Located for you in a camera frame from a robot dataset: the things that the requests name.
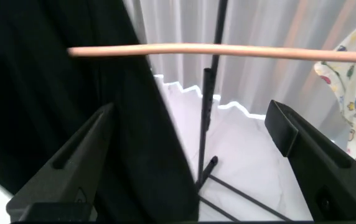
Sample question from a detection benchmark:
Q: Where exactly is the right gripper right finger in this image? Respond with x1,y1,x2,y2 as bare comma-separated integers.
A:
264,99,356,223

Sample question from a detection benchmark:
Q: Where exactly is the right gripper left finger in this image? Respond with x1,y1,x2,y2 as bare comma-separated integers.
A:
6,103,115,223

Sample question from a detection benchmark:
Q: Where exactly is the black garment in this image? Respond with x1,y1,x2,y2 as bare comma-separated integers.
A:
0,0,199,222

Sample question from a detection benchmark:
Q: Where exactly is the pink clothes hanger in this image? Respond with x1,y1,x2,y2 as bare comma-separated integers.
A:
67,42,356,65

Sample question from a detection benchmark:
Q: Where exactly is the black clothes rack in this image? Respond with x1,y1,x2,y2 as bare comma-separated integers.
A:
195,0,293,222

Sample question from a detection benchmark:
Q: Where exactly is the white curtain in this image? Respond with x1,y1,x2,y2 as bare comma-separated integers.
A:
123,0,356,150

